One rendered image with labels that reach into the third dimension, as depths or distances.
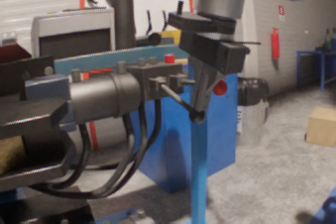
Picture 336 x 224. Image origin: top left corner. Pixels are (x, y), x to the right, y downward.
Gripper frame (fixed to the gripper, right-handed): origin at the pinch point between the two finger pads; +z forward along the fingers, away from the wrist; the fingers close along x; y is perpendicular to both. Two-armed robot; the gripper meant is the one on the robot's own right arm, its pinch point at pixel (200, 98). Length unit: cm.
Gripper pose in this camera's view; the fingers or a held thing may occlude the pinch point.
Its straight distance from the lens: 49.3
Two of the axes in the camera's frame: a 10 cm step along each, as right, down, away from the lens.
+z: -1.3, 8.6, 4.9
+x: -5.5, -4.7, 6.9
